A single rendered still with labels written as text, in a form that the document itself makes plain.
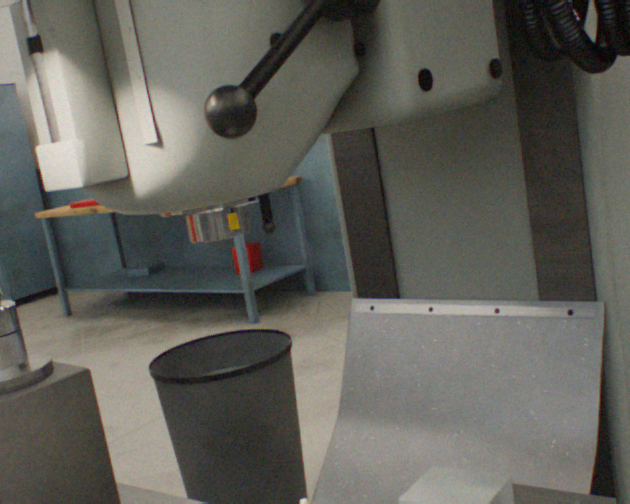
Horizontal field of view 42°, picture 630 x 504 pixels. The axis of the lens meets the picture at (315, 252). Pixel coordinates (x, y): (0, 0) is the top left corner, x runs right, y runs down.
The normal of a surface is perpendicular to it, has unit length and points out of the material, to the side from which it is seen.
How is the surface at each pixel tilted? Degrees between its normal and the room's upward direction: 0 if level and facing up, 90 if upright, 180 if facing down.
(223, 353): 86
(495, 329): 64
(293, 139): 122
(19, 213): 90
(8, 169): 90
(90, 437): 90
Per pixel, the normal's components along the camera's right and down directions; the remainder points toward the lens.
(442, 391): -0.62, -0.22
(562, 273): -0.59, 0.24
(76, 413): 0.72, 0.00
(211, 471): -0.29, 0.29
